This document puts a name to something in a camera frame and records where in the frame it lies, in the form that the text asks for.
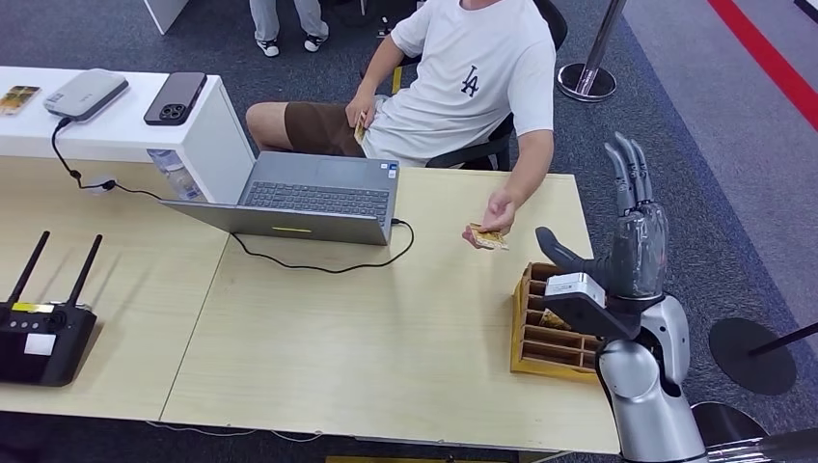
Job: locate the person's right hand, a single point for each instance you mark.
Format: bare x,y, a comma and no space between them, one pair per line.
359,105

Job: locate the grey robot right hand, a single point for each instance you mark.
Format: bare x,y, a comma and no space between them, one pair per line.
639,255

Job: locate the person's left hand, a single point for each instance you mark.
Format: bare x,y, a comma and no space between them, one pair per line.
501,214

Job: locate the hotel key card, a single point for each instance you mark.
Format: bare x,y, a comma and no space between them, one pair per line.
360,131
553,319
491,239
18,99

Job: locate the wooden card holder box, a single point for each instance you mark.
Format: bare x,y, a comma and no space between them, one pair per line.
530,364

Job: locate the person's right forearm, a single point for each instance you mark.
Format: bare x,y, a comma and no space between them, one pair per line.
383,67

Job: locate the person's left forearm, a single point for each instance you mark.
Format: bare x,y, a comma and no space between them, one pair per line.
533,163

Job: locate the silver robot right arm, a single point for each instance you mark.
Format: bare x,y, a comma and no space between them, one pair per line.
645,409

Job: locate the seated person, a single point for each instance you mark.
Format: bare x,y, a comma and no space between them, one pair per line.
473,76

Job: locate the standing person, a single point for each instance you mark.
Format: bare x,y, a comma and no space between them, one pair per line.
265,19

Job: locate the grey card reader device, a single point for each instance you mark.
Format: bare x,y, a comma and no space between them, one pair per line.
85,92

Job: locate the black office chair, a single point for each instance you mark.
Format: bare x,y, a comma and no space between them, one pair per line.
473,153

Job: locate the grey laptop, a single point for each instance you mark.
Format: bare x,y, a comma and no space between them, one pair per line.
307,223

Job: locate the black stanchion base with pole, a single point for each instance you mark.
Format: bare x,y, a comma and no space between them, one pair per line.
728,425
748,364

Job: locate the black smartphone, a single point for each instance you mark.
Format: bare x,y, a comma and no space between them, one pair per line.
174,96

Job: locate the clear water bottle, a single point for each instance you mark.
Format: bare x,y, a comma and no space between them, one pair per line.
174,172

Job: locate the white cabinet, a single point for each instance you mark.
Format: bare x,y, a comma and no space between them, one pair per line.
163,13

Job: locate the white desk riser shelf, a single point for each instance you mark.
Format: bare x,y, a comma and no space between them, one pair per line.
121,134

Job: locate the black router with antennas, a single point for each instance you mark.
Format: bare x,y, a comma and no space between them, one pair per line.
45,358

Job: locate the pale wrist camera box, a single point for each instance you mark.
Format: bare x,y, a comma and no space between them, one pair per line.
572,286

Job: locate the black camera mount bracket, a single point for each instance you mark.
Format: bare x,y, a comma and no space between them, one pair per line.
594,319

